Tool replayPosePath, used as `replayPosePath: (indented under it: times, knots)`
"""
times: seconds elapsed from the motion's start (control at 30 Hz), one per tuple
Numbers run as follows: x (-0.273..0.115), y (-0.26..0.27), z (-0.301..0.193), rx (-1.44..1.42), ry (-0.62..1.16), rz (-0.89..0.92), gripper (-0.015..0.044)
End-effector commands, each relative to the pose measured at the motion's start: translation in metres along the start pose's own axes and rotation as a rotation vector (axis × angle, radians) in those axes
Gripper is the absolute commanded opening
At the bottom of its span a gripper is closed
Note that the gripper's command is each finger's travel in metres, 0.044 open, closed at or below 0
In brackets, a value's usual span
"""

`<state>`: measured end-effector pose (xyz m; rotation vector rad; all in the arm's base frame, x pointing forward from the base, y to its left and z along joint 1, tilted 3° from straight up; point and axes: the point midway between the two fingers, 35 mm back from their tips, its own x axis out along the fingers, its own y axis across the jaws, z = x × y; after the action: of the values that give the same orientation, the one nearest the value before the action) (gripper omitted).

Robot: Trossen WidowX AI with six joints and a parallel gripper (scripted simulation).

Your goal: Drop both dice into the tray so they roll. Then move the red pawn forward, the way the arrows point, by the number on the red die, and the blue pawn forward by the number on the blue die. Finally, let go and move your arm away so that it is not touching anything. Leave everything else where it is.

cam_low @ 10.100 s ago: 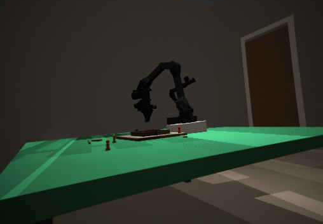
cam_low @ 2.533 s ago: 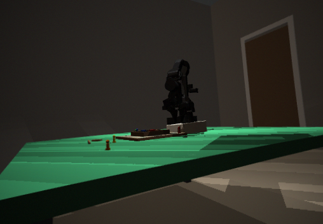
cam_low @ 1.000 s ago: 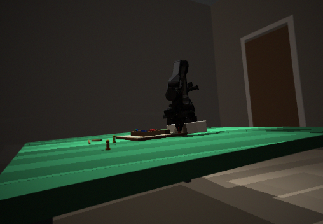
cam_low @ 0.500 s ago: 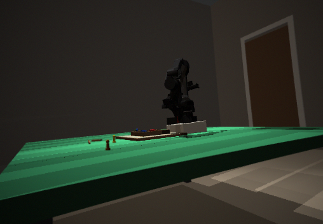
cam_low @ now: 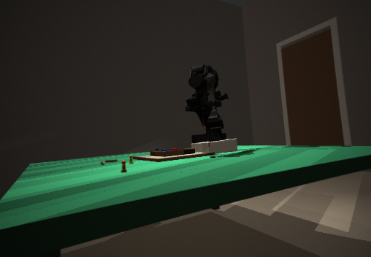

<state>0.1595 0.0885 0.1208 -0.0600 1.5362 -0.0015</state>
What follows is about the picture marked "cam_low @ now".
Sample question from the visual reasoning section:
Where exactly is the reddish-brown game pawn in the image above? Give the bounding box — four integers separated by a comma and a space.
121, 160, 127, 172

